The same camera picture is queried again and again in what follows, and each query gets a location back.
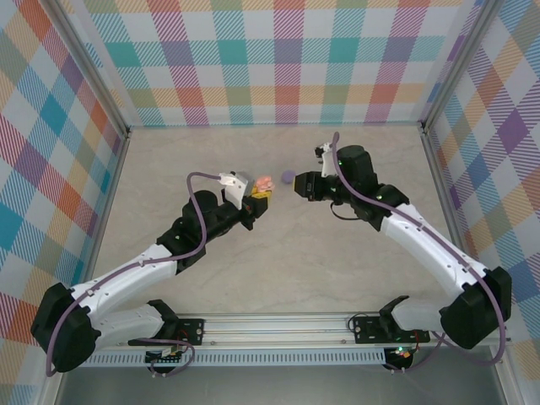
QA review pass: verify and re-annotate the grey metal sheet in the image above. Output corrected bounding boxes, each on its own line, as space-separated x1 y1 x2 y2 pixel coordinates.
54 365 507 405

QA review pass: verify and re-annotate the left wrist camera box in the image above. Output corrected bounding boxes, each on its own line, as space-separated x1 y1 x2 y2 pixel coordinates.
218 170 257 211

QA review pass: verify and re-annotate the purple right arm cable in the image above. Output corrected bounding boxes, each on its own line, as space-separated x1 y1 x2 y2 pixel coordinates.
331 131 507 375

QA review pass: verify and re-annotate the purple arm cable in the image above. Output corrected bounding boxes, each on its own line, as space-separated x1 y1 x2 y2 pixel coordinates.
331 131 507 375
44 171 224 379

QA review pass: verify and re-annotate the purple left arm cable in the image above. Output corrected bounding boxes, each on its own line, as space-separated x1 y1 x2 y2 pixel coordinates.
44 171 224 379

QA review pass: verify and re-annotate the aluminium frame side rail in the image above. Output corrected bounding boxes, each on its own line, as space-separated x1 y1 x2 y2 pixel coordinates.
84 128 132 288
420 124 480 275

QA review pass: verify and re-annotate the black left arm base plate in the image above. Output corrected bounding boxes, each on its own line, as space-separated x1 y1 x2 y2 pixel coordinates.
128 318 207 348

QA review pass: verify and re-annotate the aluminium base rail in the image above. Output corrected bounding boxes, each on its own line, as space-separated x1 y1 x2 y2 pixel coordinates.
96 311 514 350

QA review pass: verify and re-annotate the slotted white cable duct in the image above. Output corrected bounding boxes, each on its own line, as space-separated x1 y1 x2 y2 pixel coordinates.
90 352 387 367

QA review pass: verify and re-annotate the aluminium frame post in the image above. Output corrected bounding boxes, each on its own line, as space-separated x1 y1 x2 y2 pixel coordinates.
31 370 71 405
50 0 131 138
489 345 527 405
421 0 493 132

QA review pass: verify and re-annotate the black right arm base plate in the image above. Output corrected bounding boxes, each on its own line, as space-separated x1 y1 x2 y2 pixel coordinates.
352 316 431 345

